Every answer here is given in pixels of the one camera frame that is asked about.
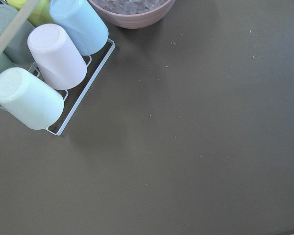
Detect pink cup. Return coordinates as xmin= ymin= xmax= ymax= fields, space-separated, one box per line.
xmin=27 ymin=23 xmax=87 ymax=90

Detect pink bowl with ice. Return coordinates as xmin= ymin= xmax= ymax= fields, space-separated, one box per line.
xmin=89 ymin=0 xmax=175 ymax=29

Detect white cup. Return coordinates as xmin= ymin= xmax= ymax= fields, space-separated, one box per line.
xmin=0 ymin=67 xmax=64 ymax=130

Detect light blue cup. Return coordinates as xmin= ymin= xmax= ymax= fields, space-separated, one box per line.
xmin=49 ymin=0 xmax=109 ymax=56

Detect yellow cup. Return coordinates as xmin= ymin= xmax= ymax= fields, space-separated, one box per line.
xmin=6 ymin=0 xmax=54 ymax=27

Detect grey cup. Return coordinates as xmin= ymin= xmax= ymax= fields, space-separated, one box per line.
xmin=0 ymin=4 xmax=34 ymax=65

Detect white wire cup rack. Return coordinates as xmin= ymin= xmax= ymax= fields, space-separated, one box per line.
xmin=45 ymin=39 xmax=115 ymax=136

